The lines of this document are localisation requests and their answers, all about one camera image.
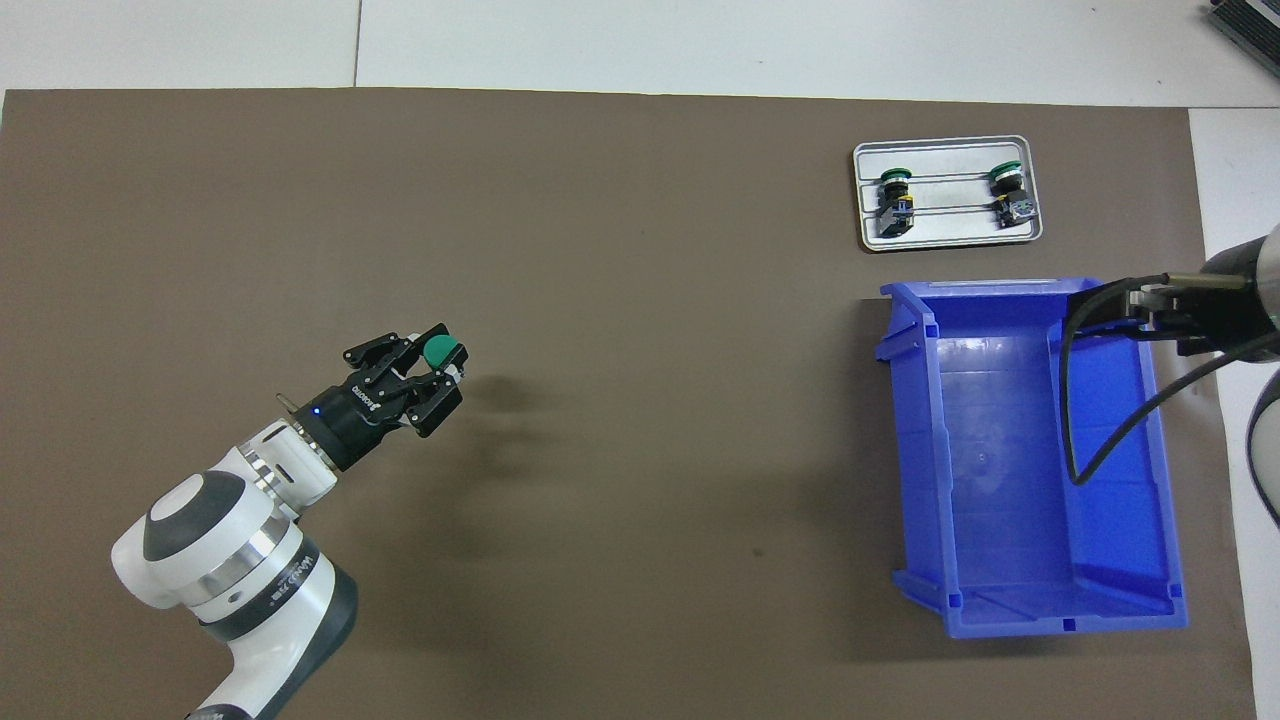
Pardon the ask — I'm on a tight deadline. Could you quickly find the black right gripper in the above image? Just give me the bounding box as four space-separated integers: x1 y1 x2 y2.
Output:
1065 280 1280 361

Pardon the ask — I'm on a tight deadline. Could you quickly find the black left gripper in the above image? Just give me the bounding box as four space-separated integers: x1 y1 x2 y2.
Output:
300 323 464 471

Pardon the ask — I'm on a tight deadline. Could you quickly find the green push button switch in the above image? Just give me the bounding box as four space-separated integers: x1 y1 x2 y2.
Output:
420 333 467 381
876 167 917 239
988 160 1039 231

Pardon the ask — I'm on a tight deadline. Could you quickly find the grey metal tray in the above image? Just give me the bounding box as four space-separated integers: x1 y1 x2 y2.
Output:
852 135 1045 252

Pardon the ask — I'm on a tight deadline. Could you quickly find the blue plastic storage bin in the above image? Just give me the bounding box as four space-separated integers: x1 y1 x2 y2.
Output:
873 277 1191 641

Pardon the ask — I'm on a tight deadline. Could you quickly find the brown table mat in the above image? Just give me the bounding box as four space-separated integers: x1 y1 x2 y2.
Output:
0 88 1256 720

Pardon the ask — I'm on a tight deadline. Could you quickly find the dark grey device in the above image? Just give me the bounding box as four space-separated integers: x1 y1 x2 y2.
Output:
1205 0 1280 79

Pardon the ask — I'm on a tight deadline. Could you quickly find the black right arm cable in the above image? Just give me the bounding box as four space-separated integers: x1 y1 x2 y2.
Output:
1060 270 1280 488

